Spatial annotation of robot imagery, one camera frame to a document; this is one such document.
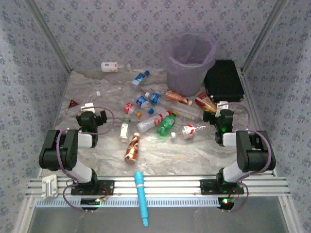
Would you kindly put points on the red snack packet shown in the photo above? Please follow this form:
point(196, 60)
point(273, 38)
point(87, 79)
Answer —
point(202, 100)

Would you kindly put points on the clear bottle white cap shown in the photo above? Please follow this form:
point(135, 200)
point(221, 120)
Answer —
point(98, 93)

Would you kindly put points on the crushed bottle red-white label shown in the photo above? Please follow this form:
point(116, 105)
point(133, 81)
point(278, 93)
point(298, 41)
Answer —
point(189, 131)

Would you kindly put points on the frosted clear bottle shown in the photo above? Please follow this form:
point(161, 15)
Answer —
point(184, 111)

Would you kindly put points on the small clear bottle green cap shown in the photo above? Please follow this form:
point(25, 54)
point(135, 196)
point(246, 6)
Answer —
point(124, 131)

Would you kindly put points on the red label bottle yellow cap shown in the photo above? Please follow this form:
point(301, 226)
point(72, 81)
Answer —
point(128, 108)

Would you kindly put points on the brown cafe label bottle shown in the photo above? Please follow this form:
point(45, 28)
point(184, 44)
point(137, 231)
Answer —
point(175, 96)

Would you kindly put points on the Pepsi label clear bottle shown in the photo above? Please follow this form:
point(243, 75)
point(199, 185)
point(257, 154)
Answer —
point(141, 101)

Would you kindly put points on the bin with purple bag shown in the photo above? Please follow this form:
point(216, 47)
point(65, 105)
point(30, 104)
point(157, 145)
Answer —
point(184, 80)

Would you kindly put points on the brown bottle beige cap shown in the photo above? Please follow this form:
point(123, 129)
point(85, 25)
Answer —
point(132, 150)

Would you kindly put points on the green plastic bottle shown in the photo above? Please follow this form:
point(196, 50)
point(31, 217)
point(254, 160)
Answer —
point(166, 125)

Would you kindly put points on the white bottle orange print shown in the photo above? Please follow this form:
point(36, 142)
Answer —
point(109, 66)

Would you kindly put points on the clear bottle red cap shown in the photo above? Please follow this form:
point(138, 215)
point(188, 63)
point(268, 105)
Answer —
point(150, 122)

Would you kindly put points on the slim blue label bottle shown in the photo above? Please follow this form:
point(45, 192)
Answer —
point(139, 78)

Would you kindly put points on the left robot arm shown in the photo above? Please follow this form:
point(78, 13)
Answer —
point(82, 172)

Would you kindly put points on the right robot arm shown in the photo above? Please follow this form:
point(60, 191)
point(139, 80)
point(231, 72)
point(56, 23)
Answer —
point(230, 172)

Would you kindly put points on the red triangle sticker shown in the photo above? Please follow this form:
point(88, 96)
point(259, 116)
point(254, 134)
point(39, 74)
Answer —
point(72, 104)

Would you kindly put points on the black case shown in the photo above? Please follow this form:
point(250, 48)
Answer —
point(223, 80)

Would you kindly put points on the light blue cylindrical tool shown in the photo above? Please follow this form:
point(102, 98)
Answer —
point(141, 194)

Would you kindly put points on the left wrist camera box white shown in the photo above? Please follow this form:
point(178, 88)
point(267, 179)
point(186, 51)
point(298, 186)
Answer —
point(87, 106)

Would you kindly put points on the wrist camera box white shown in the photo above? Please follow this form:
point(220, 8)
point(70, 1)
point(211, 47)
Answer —
point(87, 106)
point(221, 106)

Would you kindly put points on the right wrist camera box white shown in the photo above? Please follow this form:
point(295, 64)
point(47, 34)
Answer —
point(221, 106)

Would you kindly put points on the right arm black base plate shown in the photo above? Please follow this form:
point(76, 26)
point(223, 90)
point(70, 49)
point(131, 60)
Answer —
point(206, 187)

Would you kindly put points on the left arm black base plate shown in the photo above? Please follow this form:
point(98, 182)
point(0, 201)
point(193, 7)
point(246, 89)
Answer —
point(107, 187)

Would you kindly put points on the white plastic bracket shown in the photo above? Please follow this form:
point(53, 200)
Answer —
point(49, 187)

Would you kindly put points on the aluminium mounting rail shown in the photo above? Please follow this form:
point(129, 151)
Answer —
point(170, 187)

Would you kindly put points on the aluminium frame post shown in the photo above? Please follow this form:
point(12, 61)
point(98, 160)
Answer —
point(263, 36)
point(49, 36)

